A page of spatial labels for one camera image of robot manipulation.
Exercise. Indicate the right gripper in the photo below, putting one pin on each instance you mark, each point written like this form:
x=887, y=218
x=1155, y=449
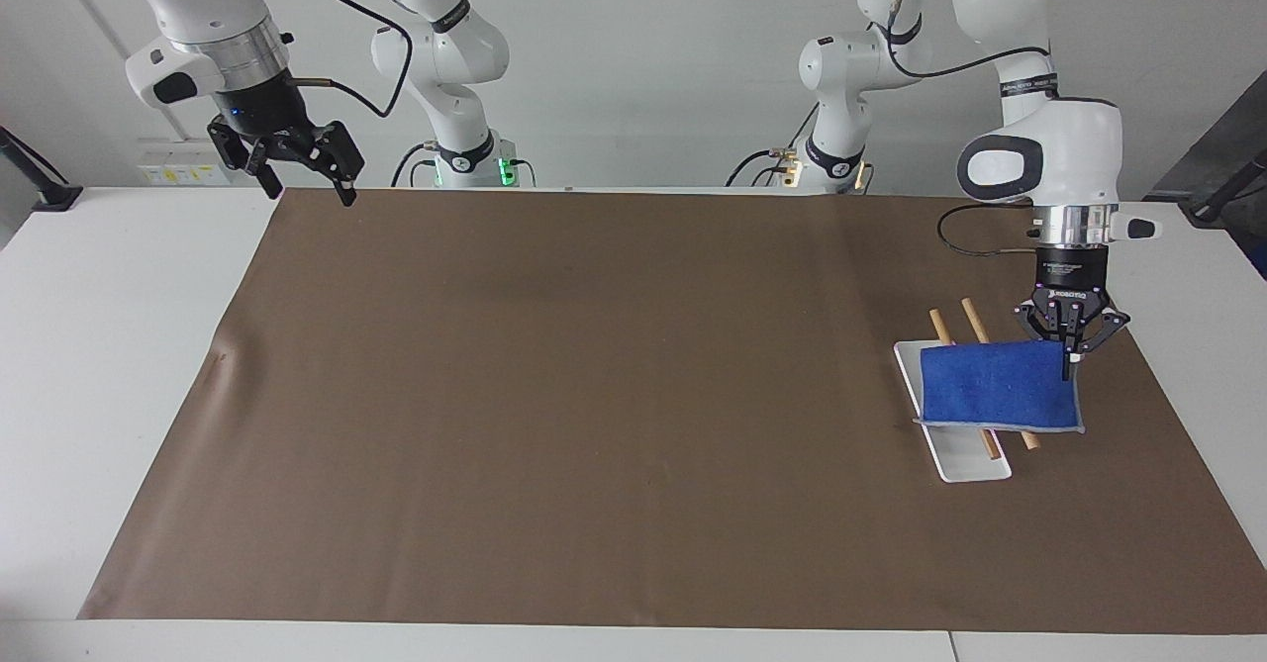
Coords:
x=265, y=108

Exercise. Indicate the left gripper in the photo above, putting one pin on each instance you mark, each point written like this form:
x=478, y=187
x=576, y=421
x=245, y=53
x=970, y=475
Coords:
x=1072, y=271

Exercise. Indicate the blue towel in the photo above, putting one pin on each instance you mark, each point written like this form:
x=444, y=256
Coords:
x=995, y=385

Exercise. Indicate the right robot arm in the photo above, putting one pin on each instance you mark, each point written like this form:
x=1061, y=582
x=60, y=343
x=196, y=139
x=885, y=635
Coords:
x=203, y=9

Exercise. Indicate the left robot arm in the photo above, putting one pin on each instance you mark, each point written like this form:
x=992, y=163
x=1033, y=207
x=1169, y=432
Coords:
x=1069, y=142

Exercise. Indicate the wooden stick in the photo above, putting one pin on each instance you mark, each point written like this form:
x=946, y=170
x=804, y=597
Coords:
x=975, y=318
x=940, y=328

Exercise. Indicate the white rectangular tray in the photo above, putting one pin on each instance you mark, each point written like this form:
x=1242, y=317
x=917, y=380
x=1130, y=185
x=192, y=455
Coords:
x=965, y=464

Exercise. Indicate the black stand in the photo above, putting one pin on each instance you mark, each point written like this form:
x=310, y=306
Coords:
x=45, y=187
x=1222, y=197

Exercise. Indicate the white wall socket strip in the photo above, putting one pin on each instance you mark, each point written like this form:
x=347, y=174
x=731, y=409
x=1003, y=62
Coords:
x=183, y=169

